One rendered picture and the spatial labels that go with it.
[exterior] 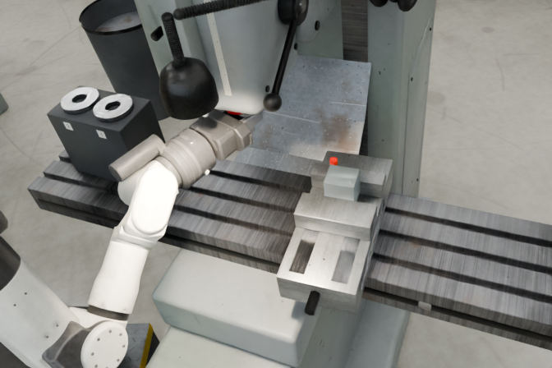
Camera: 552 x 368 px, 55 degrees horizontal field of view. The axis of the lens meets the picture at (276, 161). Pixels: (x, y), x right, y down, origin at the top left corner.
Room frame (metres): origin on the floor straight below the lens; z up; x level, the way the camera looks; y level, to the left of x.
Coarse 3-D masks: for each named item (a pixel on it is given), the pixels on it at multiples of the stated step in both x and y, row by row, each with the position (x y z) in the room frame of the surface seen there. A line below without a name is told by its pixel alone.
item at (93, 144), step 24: (72, 96) 1.07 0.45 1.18; (96, 96) 1.05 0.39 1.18; (120, 96) 1.03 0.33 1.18; (72, 120) 0.99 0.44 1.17; (96, 120) 0.97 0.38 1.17; (120, 120) 0.96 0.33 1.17; (144, 120) 0.98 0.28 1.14; (72, 144) 1.01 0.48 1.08; (96, 144) 0.97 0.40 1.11; (120, 144) 0.92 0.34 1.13; (96, 168) 0.99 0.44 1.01
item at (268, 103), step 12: (288, 0) 0.77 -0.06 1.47; (300, 0) 0.78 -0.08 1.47; (288, 12) 0.76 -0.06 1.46; (300, 12) 0.78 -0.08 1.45; (288, 24) 0.78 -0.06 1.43; (300, 24) 0.79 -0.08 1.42; (288, 36) 0.74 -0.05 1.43; (288, 48) 0.73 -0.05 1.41; (276, 84) 0.68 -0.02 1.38; (276, 96) 0.66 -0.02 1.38; (276, 108) 0.65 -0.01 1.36
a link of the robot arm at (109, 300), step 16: (112, 256) 0.54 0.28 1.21; (128, 256) 0.54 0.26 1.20; (144, 256) 0.55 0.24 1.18; (112, 272) 0.52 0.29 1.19; (128, 272) 0.52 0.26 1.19; (96, 288) 0.51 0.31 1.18; (112, 288) 0.50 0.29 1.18; (128, 288) 0.50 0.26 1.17; (96, 304) 0.48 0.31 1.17; (112, 304) 0.48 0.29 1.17; (128, 304) 0.49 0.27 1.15; (80, 320) 0.45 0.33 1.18; (96, 320) 0.45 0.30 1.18; (112, 320) 0.45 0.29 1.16
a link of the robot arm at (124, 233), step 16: (144, 176) 0.63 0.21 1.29; (160, 176) 0.63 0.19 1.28; (144, 192) 0.60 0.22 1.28; (160, 192) 0.61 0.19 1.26; (176, 192) 0.62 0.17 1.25; (144, 208) 0.59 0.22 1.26; (160, 208) 0.59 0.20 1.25; (128, 224) 0.57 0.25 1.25; (144, 224) 0.57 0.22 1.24; (160, 224) 0.57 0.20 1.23; (112, 240) 0.57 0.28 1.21; (128, 240) 0.56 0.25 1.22; (144, 240) 0.56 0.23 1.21
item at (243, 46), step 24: (144, 0) 0.76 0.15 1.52; (192, 0) 0.72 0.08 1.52; (216, 0) 0.70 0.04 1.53; (144, 24) 0.77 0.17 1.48; (216, 24) 0.71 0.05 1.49; (240, 24) 0.69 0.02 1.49; (264, 24) 0.73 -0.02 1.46; (216, 48) 0.71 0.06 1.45; (240, 48) 0.69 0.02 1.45; (264, 48) 0.72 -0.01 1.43; (216, 72) 0.72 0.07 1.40; (240, 72) 0.69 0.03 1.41; (264, 72) 0.71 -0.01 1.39; (288, 72) 0.79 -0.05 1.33; (240, 96) 0.70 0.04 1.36; (264, 96) 0.70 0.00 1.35
